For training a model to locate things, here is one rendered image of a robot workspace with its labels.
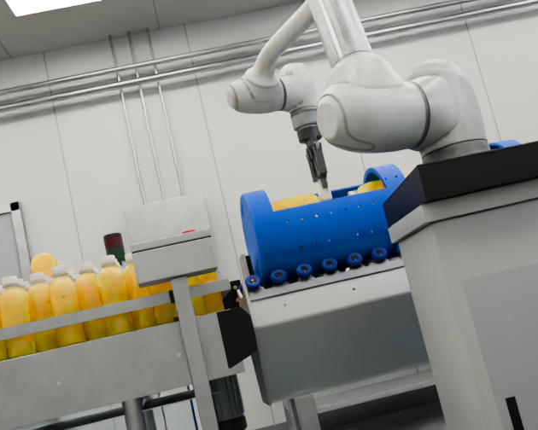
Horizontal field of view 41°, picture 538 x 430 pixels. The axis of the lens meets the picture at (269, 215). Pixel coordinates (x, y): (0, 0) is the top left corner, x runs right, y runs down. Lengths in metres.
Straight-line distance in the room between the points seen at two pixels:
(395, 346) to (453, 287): 0.61
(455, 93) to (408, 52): 4.46
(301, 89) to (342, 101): 0.69
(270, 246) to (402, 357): 0.49
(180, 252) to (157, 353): 0.27
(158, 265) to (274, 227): 0.39
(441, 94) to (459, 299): 0.46
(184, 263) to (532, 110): 4.83
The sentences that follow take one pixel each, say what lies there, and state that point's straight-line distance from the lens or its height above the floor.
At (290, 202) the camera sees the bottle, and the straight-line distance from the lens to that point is 2.13.
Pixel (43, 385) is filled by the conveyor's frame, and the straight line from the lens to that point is 1.88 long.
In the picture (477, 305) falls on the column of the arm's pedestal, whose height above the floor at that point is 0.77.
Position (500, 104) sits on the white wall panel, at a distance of 6.20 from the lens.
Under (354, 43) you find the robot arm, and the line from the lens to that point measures 1.65.
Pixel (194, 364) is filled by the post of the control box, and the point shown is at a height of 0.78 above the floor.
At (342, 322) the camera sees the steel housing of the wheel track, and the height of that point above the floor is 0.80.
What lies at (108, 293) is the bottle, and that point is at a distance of 1.90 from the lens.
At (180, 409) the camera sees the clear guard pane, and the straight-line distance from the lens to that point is 2.35.
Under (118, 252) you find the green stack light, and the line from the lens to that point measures 2.44.
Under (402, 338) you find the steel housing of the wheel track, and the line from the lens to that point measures 2.07.
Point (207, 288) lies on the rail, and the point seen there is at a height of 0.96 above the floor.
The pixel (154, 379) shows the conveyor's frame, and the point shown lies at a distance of 1.85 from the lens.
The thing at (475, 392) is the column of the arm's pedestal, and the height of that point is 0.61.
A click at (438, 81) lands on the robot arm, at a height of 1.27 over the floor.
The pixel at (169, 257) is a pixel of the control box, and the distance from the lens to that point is 1.75.
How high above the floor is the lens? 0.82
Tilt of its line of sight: 9 degrees up
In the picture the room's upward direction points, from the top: 13 degrees counter-clockwise
